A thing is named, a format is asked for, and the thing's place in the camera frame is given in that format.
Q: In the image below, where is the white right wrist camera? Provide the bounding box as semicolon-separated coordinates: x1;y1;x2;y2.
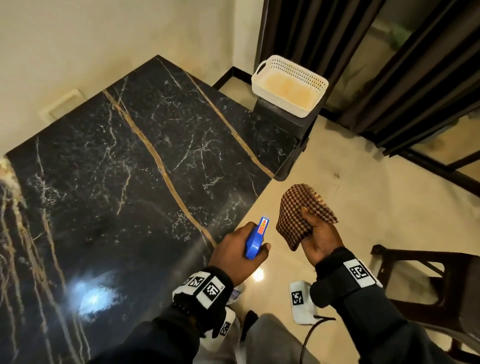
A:
289;280;320;326

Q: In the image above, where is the black cable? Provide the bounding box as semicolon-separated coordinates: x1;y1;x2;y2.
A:
299;316;337;364

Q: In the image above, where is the person's right hand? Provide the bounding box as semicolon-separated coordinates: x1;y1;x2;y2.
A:
299;207;345;267

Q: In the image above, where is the dark plastic stool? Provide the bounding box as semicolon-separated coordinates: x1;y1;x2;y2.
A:
253;95;327;162

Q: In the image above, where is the dark curtain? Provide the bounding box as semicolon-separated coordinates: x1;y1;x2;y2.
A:
337;0;480;158
254;0;387;89

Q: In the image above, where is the white left wrist marker band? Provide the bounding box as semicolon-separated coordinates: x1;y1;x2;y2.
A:
172;270;226;310

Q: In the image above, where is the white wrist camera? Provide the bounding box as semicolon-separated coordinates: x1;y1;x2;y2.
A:
289;280;320;326
200;307;237;352

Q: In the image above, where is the dark skirting board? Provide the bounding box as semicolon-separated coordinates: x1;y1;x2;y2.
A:
212;66;257;90

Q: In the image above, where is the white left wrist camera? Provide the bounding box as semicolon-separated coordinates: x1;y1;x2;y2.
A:
200;307;237;352

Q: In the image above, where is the brown checkered cloth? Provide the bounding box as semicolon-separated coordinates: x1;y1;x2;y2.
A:
276;183;339;252

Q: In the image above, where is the white wall socket plate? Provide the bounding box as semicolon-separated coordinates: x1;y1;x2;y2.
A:
38;89;87;124

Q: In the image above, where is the person's right leg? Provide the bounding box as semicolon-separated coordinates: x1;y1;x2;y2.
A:
239;310;320;364

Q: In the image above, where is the person's leg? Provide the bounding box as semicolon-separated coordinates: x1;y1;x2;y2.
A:
193;337;243;364
239;310;320;364

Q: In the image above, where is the dark brown plastic chair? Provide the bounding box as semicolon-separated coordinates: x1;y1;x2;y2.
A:
370;244;480;364

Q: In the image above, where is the blue spray bottle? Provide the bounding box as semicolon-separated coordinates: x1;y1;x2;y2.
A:
227;216;271;305

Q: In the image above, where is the person's left hand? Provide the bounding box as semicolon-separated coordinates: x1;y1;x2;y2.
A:
208;221;272;288

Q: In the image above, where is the person's left forearm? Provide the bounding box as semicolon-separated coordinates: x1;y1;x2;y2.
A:
88;266;234;364

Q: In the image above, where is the white right wrist marker band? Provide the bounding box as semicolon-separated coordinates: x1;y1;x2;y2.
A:
343;258;383;289

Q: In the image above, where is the white wrist marker band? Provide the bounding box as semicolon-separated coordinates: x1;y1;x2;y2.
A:
343;258;383;289
172;270;226;310

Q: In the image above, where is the person's left leg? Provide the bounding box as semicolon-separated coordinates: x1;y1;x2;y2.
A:
193;337;243;364

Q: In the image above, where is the black marble table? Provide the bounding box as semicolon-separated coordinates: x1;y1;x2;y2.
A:
0;55;310;364

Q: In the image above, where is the white perforated plastic basket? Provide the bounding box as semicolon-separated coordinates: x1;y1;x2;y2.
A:
251;55;330;119

